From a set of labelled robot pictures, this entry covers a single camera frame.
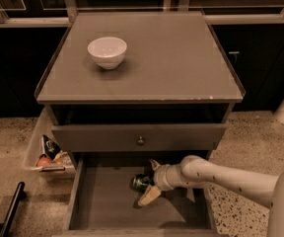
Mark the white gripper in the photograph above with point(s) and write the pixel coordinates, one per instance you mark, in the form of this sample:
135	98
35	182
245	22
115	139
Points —
161	177

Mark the black bar handle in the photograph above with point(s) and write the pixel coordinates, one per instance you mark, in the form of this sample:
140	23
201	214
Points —
19	195

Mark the grey drawer cabinet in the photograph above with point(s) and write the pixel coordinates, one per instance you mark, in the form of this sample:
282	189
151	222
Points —
174	72

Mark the open grey middle drawer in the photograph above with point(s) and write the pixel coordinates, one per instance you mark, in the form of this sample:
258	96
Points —
104	204

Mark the grey top drawer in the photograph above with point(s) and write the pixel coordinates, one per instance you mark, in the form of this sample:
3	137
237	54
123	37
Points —
123	137

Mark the green soda can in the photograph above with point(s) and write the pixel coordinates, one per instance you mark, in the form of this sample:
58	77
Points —
141	182

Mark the dark snack bag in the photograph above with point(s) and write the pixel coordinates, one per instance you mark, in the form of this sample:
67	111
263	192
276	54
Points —
49	147

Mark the orange round fruit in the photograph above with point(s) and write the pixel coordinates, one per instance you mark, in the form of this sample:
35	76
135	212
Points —
43	161

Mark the tan crumpled snack bag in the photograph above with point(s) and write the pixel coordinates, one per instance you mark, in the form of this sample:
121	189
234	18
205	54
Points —
62	158

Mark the round metal drawer knob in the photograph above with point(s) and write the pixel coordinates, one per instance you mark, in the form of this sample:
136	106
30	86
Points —
140	140

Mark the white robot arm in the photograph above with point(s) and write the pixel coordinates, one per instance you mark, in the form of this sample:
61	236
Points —
194	172

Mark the white ceramic bowl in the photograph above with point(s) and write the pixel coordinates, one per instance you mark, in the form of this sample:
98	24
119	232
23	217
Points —
107	52

